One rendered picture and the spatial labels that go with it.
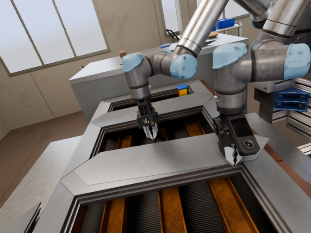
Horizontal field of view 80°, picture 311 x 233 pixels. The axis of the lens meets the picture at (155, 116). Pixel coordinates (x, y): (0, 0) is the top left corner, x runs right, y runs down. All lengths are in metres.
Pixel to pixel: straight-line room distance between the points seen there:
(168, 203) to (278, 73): 0.57
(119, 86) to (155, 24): 2.43
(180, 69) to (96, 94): 1.01
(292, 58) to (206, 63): 1.00
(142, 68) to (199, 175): 0.40
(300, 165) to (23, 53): 3.86
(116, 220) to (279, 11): 0.83
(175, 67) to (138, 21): 3.13
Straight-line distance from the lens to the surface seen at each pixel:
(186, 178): 0.64
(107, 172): 0.73
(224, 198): 0.79
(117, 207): 0.84
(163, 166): 0.67
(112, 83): 1.43
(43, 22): 3.78
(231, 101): 0.50
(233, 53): 0.46
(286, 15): 0.60
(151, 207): 0.96
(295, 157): 0.99
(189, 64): 0.57
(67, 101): 3.99
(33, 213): 0.88
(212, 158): 0.67
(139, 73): 0.65
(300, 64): 0.49
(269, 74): 0.49
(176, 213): 0.76
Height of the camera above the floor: 1.31
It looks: 28 degrees down
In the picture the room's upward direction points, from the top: 14 degrees counter-clockwise
